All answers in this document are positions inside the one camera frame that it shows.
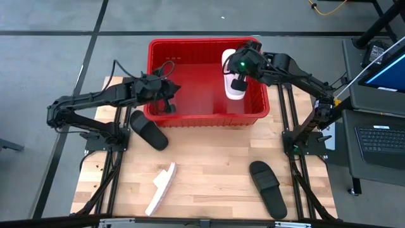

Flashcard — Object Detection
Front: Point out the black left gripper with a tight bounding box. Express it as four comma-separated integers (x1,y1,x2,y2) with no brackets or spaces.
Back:
134,72,182,115

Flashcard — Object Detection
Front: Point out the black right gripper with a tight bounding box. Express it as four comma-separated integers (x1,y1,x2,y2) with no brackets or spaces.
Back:
226,40,264,92

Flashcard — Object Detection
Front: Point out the black slide sandal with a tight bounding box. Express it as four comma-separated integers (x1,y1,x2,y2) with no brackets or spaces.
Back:
129,110,169,151
249,160,288,220

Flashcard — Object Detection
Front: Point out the red plastic bin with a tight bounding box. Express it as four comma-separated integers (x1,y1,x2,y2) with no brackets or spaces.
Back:
142,37,271,128

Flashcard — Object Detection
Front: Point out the black beam with silver brackets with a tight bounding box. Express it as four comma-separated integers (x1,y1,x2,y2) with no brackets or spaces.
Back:
0,214,405,228

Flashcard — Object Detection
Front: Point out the thin white rod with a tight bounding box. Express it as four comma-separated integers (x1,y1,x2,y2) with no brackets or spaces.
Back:
337,36,405,99

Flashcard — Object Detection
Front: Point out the grey desk surface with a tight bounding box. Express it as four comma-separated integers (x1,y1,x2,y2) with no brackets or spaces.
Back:
343,109,405,187
341,37,405,117

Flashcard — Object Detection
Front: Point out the black power adapter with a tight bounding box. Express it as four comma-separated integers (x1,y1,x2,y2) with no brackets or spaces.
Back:
362,40,386,69

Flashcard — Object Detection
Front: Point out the black stand beam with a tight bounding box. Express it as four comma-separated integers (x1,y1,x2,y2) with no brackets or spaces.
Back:
354,0,405,50

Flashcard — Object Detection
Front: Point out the monitor with blue screen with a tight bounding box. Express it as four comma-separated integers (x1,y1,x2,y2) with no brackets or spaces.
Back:
358,47,405,93

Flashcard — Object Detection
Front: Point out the black laptop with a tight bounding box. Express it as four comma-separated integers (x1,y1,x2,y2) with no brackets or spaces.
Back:
354,125,405,172

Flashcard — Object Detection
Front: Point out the grey chair leg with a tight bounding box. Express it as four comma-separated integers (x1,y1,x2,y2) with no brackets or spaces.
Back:
0,138,25,153

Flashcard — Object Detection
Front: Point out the black aluminium frame rail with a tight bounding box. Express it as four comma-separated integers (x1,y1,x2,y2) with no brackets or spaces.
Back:
268,81,318,220
93,77,145,219

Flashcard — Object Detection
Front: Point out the yellow cable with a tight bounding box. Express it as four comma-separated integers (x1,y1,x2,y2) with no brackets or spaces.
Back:
308,0,348,16

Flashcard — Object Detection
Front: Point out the black cable bundle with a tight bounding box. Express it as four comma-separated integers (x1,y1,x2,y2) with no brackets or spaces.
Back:
75,151,124,217
289,155,338,221

